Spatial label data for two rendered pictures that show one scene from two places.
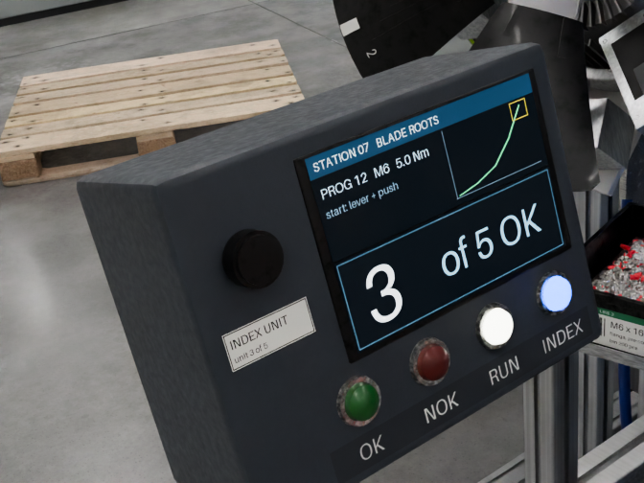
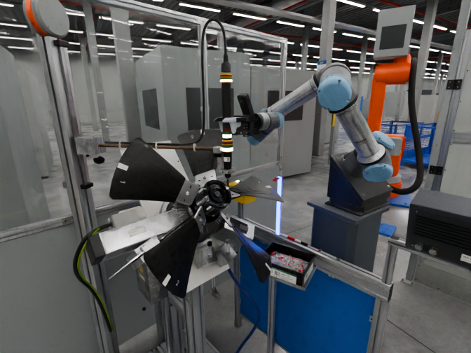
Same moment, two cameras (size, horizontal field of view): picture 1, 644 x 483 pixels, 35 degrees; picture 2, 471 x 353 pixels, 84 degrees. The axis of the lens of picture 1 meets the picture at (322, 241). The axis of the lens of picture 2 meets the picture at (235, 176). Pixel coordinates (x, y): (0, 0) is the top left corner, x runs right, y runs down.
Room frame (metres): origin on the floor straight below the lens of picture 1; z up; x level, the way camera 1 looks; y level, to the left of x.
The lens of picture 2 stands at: (1.34, 0.61, 1.55)
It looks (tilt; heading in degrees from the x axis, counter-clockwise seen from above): 16 degrees down; 261
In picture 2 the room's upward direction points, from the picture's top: 1 degrees counter-clockwise
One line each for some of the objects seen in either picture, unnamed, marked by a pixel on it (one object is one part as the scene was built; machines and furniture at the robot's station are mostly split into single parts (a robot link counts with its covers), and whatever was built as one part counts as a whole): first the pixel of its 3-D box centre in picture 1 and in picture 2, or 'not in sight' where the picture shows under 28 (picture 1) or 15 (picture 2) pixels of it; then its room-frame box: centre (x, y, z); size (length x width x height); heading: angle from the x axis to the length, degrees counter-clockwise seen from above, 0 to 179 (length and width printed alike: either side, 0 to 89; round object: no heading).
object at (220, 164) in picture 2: not in sight; (225, 159); (1.22, -0.40, 1.33); 0.09 x 0.07 x 0.10; 159
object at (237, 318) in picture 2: not in sight; (237, 279); (1.10, -0.87, 0.39); 0.04 x 0.04 x 0.78; 34
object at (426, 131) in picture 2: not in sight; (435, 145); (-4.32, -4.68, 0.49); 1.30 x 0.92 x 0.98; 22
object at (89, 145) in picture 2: not in sight; (89, 145); (1.80, -0.62, 1.37); 0.10 x 0.07 x 0.09; 159
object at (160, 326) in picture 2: not in sight; (157, 293); (1.61, -0.79, 0.42); 0.04 x 0.04 x 0.83; 34
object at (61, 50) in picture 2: not in sight; (75, 120); (1.84, -0.64, 1.48); 0.05 x 0.03 x 0.62; 69
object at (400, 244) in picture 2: not in sight; (426, 252); (0.56, -0.07, 1.04); 0.24 x 0.03 x 0.03; 124
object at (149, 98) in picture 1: (155, 104); not in sight; (4.16, 0.64, 0.07); 1.20 x 1.00 x 0.15; 96
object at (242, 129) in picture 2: not in sight; (247, 124); (1.12, -0.46, 1.46); 0.12 x 0.08 x 0.09; 34
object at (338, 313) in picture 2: not in sight; (291, 307); (0.86, -0.51, 0.45); 0.82 x 0.02 x 0.66; 124
